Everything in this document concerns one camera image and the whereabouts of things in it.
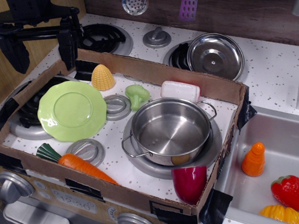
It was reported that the yellow toy corn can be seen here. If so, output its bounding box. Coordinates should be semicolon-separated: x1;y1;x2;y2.
91;64;115;91

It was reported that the silver stove knob middle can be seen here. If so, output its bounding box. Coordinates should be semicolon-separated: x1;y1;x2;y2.
104;94;131;121

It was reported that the silver stove knob front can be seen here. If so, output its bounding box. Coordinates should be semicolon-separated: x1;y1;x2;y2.
66;139;105;167

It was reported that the silver perforated ladle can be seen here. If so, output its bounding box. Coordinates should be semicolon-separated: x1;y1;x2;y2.
121;0;149;16

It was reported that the small orange toy carrot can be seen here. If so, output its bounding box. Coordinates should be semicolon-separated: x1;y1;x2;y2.
241;142;265;177

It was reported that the stainless steel pot lid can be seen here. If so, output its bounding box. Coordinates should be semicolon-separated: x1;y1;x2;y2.
186;33;245;81

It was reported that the silver oven knob left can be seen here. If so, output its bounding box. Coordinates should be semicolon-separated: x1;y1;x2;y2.
0;171;35;204

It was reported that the grey sink basin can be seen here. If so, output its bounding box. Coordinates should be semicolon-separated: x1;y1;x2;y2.
215;107;299;224

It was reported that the white red toy butter dish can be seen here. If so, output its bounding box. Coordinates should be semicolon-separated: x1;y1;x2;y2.
160;80;200;103

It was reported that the green plastic plate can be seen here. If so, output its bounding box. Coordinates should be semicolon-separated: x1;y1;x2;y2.
37;81;107;142

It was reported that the green toy broccoli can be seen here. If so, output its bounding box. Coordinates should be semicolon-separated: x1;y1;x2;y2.
125;84;150;111

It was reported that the cardboard fence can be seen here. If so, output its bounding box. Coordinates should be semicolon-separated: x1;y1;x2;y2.
0;49;249;215

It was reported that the silver stove knob top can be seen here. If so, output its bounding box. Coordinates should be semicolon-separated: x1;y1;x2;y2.
143;27;171;49

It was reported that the red toy strawberry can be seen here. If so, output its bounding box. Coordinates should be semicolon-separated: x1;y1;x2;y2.
270;175;299;211

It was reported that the purple slotted spatula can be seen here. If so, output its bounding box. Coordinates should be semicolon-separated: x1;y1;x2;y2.
178;0;198;22

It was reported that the black back right burner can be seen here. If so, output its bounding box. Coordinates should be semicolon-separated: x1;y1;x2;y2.
163;40;192;71

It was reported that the silver stove knob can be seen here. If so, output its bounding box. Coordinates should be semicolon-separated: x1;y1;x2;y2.
104;94;131;121
66;139;105;167
143;27;171;49

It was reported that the black front left burner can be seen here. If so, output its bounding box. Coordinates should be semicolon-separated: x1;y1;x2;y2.
9;75;78;141

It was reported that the dark red plastic cup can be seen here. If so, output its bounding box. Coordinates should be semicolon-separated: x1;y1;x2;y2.
171;166;207;205

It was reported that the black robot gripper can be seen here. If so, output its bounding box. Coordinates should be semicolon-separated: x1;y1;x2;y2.
0;0;82;74

